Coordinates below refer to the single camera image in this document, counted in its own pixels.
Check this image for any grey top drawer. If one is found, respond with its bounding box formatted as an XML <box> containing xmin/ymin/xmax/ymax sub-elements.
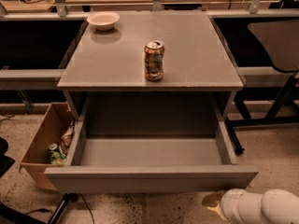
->
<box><xmin>45</xmin><ymin>93</ymin><xmax>258</xmax><ymax>193</ymax></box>

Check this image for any green can in box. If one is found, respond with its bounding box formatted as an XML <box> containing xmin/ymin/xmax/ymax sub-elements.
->
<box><xmin>49</xmin><ymin>143</ymin><xmax>66</xmax><ymax>165</ymax></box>

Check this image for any black stand base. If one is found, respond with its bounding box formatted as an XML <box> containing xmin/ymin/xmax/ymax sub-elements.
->
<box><xmin>0</xmin><ymin>193</ymin><xmax>78</xmax><ymax>224</ymax></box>

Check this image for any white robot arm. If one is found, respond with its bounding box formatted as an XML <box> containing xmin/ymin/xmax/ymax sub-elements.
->
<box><xmin>202</xmin><ymin>189</ymin><xmax>299</xmax><ymax>224</ymax></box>

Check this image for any grey chair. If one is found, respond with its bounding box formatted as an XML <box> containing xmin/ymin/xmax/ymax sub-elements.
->
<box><xmin>248</xmin><ymin>20</ymin><xmax>299</xmax><ymax>73</ymax></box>

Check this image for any crushed soda can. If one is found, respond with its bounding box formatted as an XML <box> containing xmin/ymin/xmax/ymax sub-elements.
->
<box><xmin>144</xmin><ymin>40</ymin><xmax>164</xmax><ymax>81</ymax></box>

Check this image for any cardboard box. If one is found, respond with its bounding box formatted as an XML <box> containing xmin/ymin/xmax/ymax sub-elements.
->
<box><xmin>20</xmin><ymin>103</ymin><xmax>73</xmax><ymax>190</ymax></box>

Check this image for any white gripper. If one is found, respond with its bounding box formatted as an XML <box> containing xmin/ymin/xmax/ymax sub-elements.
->
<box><xmin>202</xmin><ymin>189</ymin><xmax>246</xmax><ymax>222</ymax></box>

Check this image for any snack wrapper in box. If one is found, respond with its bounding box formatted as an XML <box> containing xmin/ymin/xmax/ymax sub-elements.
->
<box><xmin>59</xmin><ymin>122</ymin><xmax>75</xmax><ymax>155</ymax></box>

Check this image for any white bowl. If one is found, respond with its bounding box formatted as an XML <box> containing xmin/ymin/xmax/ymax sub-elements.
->
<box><xmin>87</xmin><ymin>11</ymin><xmax>120</xmax><ymax>31</ymax></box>

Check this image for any grey drawer cabinet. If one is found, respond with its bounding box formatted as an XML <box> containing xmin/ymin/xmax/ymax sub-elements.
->
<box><xmin>58</xmin><ymin>11</ymin><xmax>243</xmax><ymax>121</ymax></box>

